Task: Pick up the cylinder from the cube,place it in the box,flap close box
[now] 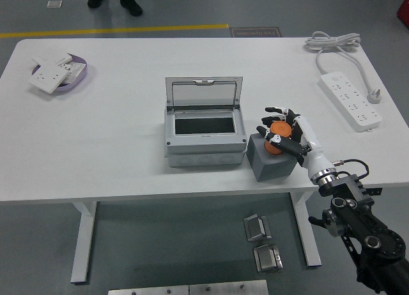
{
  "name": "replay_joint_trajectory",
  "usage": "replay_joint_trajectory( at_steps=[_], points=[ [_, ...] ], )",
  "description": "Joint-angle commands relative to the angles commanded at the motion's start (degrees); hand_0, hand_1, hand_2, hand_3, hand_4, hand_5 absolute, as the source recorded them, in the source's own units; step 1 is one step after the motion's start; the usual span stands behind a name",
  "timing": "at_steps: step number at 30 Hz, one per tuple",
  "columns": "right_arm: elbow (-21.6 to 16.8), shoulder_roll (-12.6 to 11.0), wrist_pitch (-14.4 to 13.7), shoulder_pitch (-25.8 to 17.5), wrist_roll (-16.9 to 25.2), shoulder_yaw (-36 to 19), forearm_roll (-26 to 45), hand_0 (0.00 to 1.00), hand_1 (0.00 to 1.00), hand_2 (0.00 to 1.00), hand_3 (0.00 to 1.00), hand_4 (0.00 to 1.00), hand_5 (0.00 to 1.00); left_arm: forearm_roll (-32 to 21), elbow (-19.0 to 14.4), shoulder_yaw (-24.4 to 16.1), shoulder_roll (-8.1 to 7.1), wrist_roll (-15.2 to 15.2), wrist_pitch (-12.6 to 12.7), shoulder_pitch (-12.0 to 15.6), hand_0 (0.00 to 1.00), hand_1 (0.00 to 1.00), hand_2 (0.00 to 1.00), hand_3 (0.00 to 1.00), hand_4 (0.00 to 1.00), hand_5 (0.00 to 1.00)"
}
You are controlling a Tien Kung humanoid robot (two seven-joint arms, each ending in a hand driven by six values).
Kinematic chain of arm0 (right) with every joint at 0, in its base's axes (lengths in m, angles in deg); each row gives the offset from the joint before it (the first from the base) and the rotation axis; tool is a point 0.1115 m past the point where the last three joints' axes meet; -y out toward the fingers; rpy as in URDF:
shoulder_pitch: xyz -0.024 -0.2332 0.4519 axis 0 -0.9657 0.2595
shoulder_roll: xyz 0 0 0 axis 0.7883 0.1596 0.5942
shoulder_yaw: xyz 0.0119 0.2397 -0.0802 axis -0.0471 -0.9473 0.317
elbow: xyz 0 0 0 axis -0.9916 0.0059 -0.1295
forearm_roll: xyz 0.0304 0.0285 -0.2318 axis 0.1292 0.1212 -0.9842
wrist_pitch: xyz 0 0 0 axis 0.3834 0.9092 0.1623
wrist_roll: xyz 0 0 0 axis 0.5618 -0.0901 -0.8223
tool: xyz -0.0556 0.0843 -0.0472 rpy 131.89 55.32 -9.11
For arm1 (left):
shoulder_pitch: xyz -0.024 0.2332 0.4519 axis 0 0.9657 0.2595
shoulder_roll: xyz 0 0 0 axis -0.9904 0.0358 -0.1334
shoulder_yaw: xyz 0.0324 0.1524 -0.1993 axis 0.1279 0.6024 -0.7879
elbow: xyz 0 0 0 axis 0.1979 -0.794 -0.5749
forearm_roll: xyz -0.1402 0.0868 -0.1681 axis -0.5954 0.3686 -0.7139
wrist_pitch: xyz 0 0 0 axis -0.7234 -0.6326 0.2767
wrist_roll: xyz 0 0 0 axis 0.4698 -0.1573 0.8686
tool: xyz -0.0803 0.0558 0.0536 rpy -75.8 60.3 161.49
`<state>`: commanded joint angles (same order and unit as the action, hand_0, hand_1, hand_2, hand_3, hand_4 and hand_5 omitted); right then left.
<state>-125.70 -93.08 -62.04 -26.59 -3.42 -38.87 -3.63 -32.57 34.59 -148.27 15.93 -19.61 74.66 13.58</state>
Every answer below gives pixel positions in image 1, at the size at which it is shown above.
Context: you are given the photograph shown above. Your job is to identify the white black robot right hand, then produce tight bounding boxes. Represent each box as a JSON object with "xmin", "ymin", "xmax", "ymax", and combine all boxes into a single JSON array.
[{"xmin": 256, "ymin": 106, "xmax": 335, "ymax": 180}]

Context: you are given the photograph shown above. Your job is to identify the orange cylinder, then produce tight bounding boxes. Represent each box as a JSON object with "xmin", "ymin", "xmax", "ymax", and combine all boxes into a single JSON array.
[{"xmin": 263, "ymin": 121, "xmax": 293, "ymax": 156}]

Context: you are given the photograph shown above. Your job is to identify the grey junction box with lid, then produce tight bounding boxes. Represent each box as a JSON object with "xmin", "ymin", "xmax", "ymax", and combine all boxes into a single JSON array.
[{"xmin": 164, "ymin": 77, "xmax": 249, "ymax": 168}]

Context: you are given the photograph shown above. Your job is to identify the grey cube with round hole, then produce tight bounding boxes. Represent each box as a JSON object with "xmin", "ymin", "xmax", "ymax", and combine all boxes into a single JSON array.
[{"xmin": 245, "ymin": 132, "xmax": 297, "ymax": 183}]

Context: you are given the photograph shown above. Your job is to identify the white power strip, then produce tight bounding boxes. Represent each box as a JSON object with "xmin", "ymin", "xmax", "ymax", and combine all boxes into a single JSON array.
[{"xmin": 317, "ymin": 71, "xmax": 383, "ymax": 133}]

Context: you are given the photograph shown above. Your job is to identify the white table leg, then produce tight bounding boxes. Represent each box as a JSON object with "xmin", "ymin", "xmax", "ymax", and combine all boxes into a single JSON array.
[
  {"xmin": 290, "ymin": 192, "xmax": 322, "ymax": 268},
  {"xmin": 70, "ymin": 200, "xmax": 98, "ymax": 284}
]

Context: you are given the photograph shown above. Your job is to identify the brown floor sign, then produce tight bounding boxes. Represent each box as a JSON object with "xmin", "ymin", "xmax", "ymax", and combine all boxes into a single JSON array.
[{"xmin": 229, "ymin": 26, "xmax": 284, "ymax": 38}]

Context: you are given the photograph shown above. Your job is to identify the grey metal plate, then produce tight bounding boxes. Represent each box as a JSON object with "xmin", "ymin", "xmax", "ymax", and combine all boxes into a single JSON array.
[
  {"xmin": 107, "ymin": 285, "xmax": 190, "ymax": 295},
  {"xmin": 189, "ymin": 279, "xmax": 269, "ymax": 295}
]

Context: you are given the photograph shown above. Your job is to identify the red object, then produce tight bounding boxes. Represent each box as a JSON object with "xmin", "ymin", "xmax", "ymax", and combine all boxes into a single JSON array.
[{"xmin": 396, "ymin": 0, "xmax": 409, "ymax": 21}]

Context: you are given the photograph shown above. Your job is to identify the purple oval tray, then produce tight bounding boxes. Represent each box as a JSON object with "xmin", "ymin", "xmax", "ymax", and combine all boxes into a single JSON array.
[{"xmin": 31, "ymin": 54, "xmax": 88, "ymax": 93}]

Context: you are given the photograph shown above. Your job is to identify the printed paper packet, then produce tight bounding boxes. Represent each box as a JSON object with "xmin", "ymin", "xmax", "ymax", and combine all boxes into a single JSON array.
[{"xmin": 62, "ymin": 61, "xmax": 86, "ymax": 84}]

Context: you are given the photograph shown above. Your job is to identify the white five-hole socket panel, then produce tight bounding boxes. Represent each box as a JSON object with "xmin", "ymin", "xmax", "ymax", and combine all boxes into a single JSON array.
[{"xmin": 27, "ymin": 61, "xmax": 72, "ymax": 94}]

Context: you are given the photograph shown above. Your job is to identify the white power cord with plug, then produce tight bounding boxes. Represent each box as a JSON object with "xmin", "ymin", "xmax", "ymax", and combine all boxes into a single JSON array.
[{"xmin": 303, "ymin": 31, "xmax": 383, "ymax": 104}]

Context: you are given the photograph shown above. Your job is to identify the metal floor bracket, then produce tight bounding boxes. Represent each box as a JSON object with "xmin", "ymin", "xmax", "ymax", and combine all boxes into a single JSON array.
[
  {"xmin": 243, "ymin": 213, "xmax": 272, "ymax": 243},
  {"xmin": 252, "ymin": 243, "xmax": 284, "ymax": 273}
]

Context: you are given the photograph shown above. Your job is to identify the white plain switch panel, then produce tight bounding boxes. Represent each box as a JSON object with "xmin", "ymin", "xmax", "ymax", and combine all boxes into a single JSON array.
[{"xmin": 31, "ymin": 49, "xmax": 73, "ymax": 67}]

